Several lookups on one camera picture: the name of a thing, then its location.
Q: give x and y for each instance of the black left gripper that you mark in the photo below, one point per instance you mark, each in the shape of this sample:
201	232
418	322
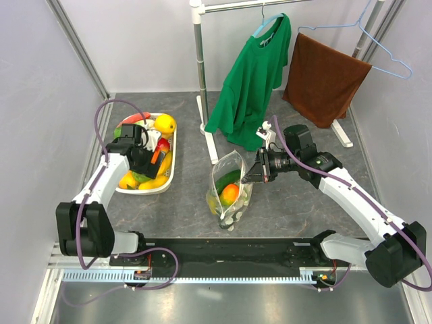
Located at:
148	169

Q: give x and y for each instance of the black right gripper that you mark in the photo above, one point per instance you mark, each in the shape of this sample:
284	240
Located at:
261	171

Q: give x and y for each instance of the green cucumber toy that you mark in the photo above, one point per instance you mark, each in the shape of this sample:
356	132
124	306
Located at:
229	178

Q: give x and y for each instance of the clear polka dot zip bag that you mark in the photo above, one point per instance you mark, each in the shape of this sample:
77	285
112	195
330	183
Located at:
232	214

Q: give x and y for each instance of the yellow pear toy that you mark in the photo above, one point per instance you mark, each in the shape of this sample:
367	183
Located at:
214	205

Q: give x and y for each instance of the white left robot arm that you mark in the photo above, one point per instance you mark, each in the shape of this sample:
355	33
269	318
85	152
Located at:
83	226

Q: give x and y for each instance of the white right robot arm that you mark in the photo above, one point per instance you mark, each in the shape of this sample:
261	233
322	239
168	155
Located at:
393	249

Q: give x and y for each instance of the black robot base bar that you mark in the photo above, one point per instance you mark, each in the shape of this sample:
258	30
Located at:
232	257

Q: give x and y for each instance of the green custard apple toy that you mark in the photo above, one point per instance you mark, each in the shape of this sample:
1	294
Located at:
140	178

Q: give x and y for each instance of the yellow orange fruit toy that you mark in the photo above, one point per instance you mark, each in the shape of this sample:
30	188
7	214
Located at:
128	182

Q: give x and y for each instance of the yellow banana toy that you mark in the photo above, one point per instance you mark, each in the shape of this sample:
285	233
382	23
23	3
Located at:
166	164

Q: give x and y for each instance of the red apple toy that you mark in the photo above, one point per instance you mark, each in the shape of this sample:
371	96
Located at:
163	145

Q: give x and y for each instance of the green cabbage toy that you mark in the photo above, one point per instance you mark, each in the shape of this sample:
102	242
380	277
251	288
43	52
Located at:
118	131

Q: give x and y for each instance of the white perforated fruit basket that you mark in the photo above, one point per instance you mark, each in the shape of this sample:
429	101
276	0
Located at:
160	183

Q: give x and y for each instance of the red chili pepper toy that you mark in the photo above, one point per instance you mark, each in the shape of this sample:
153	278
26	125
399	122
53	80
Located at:
135	119

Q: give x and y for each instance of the yellow lemon toy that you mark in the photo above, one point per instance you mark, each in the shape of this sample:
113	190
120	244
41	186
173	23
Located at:
165	124

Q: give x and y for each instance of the green t-shirt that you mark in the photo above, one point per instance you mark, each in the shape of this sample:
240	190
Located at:
246	91

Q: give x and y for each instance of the brown towel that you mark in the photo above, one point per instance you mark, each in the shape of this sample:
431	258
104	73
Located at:
322	81

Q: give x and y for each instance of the light blue shirt hanger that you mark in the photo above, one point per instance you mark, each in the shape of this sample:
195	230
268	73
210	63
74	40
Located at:
265	21

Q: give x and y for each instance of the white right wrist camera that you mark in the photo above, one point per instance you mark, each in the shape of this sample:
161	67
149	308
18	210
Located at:
266	134

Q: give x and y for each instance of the white slotted cable duct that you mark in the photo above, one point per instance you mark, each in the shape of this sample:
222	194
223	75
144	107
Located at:
133	277

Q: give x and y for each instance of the blue wire hanger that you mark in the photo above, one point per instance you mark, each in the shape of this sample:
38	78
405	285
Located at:
366	34

